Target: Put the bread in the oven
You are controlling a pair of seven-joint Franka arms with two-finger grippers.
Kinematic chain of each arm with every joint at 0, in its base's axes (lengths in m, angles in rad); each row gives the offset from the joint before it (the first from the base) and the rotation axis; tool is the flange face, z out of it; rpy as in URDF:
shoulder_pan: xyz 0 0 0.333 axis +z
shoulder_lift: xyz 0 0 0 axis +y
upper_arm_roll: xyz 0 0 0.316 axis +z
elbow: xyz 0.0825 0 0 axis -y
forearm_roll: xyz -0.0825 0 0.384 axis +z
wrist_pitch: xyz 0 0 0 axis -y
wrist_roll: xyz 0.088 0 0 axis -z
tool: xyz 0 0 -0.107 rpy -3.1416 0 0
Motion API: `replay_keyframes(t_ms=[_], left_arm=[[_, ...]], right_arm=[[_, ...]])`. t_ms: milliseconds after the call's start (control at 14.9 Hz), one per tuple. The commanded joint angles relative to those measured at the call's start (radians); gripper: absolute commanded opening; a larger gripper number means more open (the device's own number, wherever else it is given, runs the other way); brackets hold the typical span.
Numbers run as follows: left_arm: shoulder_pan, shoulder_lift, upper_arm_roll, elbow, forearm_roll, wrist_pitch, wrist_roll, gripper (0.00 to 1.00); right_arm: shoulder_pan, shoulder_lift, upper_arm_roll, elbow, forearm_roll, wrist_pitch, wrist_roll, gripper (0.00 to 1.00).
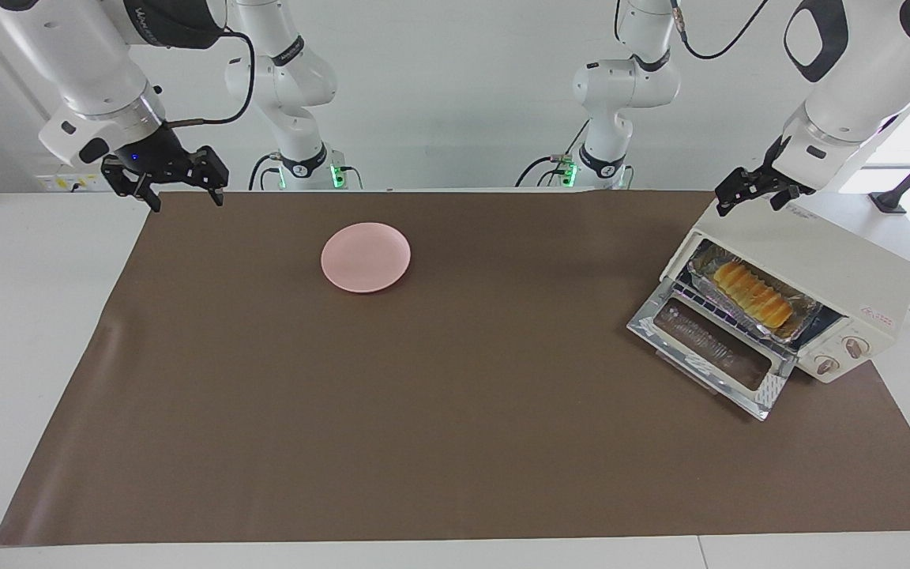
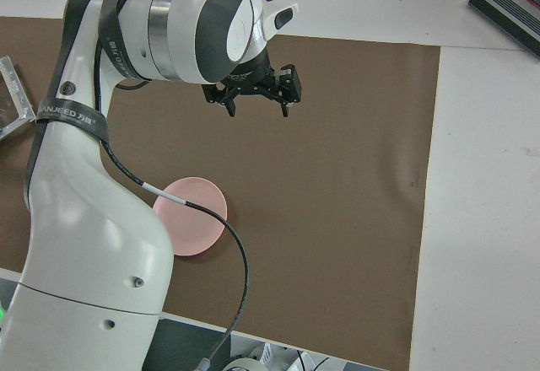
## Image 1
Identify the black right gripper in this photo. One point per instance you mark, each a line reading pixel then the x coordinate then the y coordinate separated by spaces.
pixel 151 156

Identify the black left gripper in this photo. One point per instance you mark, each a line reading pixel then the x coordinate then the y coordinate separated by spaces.
pixel 783 174

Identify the long striped bread roll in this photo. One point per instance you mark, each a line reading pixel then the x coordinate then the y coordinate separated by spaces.
pixel 751 294

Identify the aluminium foil tray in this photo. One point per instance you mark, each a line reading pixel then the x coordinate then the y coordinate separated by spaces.
pixel 806 312

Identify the white toaster oven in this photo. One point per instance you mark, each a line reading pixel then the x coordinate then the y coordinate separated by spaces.
pixel 834 253

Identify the oven glass door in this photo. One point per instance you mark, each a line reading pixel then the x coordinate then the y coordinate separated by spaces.
pixel 708 352

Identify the beige oven knob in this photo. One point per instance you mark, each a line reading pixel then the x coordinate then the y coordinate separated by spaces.
pixel 855 347
pixel 826 364

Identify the pink round plate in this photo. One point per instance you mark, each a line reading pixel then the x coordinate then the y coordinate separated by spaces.
pixel 366 257

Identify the brown table mat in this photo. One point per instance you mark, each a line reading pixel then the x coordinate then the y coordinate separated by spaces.
pixel 344 411

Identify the white wall power strip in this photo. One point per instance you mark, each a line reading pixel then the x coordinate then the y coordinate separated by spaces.
pixel 68 182

